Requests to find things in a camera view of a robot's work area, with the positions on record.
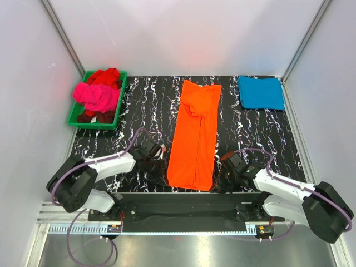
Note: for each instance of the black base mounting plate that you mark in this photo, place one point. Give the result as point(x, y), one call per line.
point(182, 212)

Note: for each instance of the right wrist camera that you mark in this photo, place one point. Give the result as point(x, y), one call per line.
point(232, 162)

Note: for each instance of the left connector box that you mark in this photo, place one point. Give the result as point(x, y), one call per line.
point(114, 228)

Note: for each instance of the orange t shirt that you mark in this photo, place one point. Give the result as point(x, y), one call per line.
point(191, 162)

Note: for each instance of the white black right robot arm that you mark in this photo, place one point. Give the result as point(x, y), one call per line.
point(318, 207)

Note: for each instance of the green plastic bin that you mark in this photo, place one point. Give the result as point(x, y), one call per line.
point(78, 109)

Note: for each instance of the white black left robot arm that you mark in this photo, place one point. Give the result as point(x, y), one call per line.
point(72, 186)

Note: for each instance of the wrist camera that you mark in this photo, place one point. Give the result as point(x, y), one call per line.
point(232, 162)
point(149, 150)

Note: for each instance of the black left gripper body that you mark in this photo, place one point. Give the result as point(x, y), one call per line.
point(155, 169)

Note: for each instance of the folded blue t shirt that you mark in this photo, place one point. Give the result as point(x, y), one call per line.
point(261, 93)

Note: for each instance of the connector box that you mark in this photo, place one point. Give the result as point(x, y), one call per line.
point(265, 230)
point(114, 228)

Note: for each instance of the red t shirt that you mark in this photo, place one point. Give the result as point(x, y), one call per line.
point(109, 77)

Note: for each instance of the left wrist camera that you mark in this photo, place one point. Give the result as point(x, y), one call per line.
point(149, 150)

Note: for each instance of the right connector box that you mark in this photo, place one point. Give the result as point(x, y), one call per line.
point(265, 230)

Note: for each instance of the pink t shirt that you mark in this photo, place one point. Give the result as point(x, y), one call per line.
point(96, 98)

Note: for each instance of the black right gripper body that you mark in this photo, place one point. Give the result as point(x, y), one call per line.
point(225, 181)

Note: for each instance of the dark maroon t shirt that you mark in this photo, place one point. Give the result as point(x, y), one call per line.
point(92, 117)

